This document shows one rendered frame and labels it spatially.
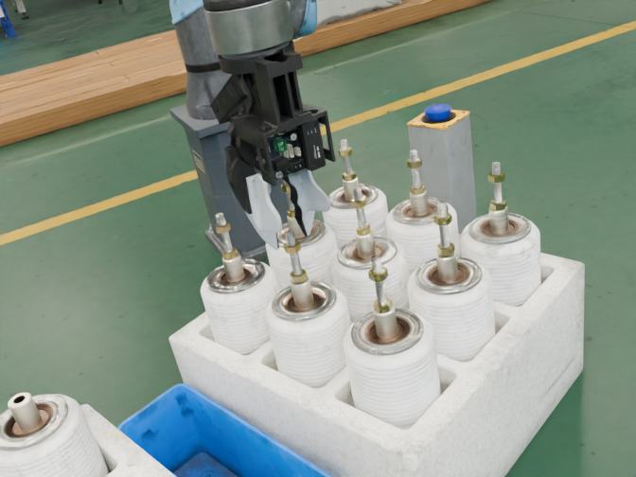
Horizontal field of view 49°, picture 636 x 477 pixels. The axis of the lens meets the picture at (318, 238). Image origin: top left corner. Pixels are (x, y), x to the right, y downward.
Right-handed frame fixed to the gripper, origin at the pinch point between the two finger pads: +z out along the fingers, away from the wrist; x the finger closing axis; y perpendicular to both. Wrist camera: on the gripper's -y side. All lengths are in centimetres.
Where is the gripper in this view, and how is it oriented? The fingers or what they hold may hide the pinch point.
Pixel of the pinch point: (286, 228)
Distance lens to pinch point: 75.3
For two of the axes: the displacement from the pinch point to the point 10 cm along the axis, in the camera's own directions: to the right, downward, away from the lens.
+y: 5.3, 3.2, -7.8
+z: 1.7, 8.6, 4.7
